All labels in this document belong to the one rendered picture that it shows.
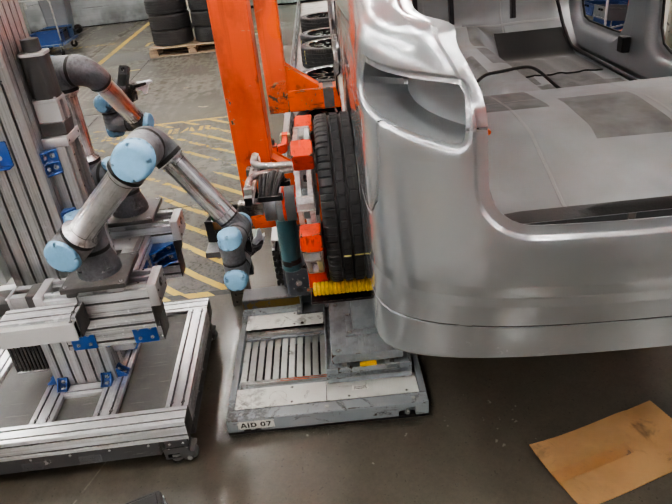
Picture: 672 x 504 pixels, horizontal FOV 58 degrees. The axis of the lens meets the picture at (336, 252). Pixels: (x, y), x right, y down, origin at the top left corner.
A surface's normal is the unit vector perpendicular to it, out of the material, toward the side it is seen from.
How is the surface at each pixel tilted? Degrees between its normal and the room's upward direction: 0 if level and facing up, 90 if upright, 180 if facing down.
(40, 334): 90
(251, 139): 90
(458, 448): 0
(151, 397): 0
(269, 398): 0
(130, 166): 85
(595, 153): 22
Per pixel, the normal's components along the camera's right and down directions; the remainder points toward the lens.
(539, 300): -0.06, 0.73
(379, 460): -0.10, -0.87
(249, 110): 0.04, 0.49
